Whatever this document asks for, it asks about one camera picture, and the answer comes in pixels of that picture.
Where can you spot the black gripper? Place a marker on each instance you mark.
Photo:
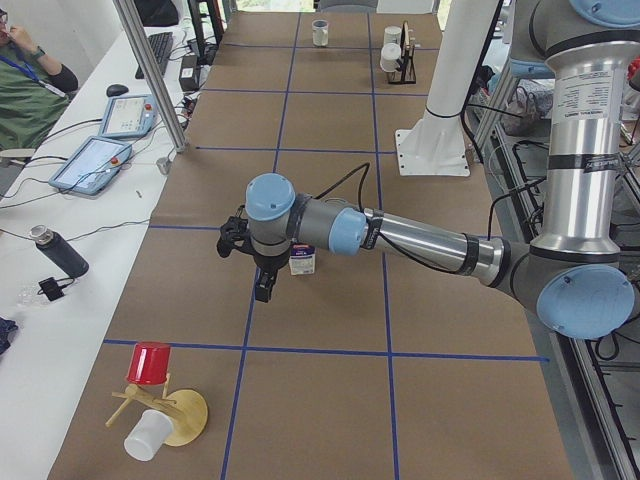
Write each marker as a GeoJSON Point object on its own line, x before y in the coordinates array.
{"type": "Point", "coordinates": [266, 262]}

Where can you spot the blue white milk carton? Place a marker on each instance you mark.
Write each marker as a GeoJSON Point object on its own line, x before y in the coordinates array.
{"type": "Point", "coordinates": [302, 259]}

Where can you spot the white mug grey inside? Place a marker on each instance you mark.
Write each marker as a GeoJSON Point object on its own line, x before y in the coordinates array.
{"type": "Point", "coordinates": [320, 33]}

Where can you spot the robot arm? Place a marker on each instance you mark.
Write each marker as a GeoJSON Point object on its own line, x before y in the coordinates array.
{"type": "Point", "coordinates": [568, 275]}

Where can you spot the red plastic cup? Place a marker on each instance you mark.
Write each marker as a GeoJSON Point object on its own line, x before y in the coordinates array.
{"type": "Point", "coordinates": [149, 363]}

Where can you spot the wooden cup tree stand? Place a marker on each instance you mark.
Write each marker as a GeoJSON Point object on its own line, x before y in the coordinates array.
{"type": "Point", "coordinates": [186, 408]}

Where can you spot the translucent white plastic cup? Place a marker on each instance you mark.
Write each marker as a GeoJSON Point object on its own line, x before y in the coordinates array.
{"type": "Point", "coordinates": [148, 435]}

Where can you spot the white cup on rack lower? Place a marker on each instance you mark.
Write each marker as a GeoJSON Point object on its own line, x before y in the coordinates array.
{"type": "Point", "coordinates": [390, 56]}

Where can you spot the white cup on rack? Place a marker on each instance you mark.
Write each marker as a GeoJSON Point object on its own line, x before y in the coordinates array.
{"type": "Point", "coordinates": [392, 34]}
{"type": "Point", "coordinates": [390, 56]}

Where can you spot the white cup on rack upper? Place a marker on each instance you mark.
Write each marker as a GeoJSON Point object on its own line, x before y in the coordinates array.
{"type": "Point", "coordinates": [392, 34]}

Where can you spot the near teach pendant tablet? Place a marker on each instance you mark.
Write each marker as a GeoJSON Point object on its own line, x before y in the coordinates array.
{"type": "Point", "coordinates": [91, 167]}

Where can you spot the teach pendant tablet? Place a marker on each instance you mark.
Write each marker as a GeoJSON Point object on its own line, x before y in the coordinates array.
{"type": "Point", "coordinates": [128, 116]}
{"type": "Point", "coordinates": [91, 167]}

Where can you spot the black binder clip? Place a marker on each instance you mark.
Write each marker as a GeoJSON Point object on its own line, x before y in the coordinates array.
{"type": "Point", "coordinates": [53, 288]}

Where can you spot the far teach pendant tablet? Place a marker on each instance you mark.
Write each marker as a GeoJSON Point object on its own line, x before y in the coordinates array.
{"type": "Point", "coordinates": [128, 116]}

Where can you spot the black power adapter box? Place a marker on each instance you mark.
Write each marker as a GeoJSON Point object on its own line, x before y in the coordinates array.
{"type": "Point", "coordinates": [189, 77]}

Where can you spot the black water bottle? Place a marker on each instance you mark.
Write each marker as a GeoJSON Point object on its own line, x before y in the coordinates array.
{"type": "Point", "coordinates": [59, 251]}

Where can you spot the black computer mouse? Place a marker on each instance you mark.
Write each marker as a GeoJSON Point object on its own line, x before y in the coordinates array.
{"type": "Point", "coordinates": [116, 90]}

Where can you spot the black keyboard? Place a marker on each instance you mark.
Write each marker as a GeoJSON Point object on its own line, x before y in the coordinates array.
{"type": "Point", "coordinates": [161, 45]}

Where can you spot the person in green shirt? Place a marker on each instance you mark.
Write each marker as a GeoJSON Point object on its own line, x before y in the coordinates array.
{"type": "Point", "coordinates": [36, 88]}

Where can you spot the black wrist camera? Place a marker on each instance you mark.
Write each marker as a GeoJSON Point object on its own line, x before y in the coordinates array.
{"type": "Point", "coordinates": [234, 235]}

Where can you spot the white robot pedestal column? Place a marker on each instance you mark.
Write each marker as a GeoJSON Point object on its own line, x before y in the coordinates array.
{"type": "Point", "coordinates": [435, 146]}

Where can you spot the aluminium frame post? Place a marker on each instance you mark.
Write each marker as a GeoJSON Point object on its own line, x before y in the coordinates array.
{"type": "Point", "coordinates": [143, 54]}

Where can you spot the black wire mug rack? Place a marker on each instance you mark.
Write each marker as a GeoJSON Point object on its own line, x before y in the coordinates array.
{"type": "Point", "coordinates": [404, 69]}

